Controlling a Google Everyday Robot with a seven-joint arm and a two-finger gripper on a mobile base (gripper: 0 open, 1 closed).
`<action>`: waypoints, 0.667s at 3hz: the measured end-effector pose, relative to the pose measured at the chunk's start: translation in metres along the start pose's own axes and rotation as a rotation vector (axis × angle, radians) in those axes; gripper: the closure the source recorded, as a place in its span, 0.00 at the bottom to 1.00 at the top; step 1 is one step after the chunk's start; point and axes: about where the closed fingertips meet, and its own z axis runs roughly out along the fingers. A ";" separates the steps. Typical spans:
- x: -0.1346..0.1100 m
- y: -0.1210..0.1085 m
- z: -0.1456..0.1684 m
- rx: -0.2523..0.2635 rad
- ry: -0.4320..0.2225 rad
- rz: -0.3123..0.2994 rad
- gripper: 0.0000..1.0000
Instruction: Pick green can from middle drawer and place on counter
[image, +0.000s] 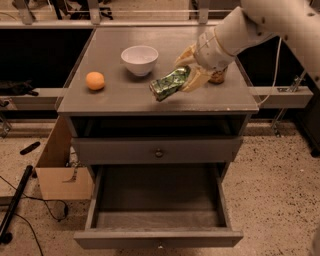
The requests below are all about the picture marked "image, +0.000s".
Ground black cable on floor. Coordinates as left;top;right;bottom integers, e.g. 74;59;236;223
0;175;70;256

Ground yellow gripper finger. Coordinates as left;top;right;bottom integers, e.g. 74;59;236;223
180;65;212;92
174;44;196;67

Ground cardboard box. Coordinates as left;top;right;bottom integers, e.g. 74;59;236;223
35;117;94;200

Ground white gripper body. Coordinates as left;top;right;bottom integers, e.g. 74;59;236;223
194;27;235;71

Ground white ceramic bowl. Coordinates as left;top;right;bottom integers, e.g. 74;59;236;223
121;45;159;77

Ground black cloth on rail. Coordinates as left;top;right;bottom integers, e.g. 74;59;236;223
0;80;39;96

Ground black pole on floor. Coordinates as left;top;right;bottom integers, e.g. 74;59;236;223
0;165;33;244

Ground metal frame rail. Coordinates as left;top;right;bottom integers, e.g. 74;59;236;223
0;0;242;26

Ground orange fruit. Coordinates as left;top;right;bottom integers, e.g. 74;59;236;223
86;72;105;91

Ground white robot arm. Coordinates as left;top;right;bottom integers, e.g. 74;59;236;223
175;0;320;92

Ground gold soda can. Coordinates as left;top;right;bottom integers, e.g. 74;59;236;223
210;68;228;84

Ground closed grey top drawer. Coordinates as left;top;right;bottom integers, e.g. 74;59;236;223
71;137;242;165

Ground black marker on floor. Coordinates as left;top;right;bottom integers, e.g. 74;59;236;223
20;141;41;155

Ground white cable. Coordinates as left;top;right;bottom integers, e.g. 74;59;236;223
258;37;284;107

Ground open grey middle drawer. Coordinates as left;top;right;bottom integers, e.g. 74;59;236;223
74;164;243;249

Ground grey wooden drawer cabinet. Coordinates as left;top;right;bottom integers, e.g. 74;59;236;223
56;25;260;181

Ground green soda can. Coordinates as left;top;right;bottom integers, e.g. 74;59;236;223
149;66;191;102

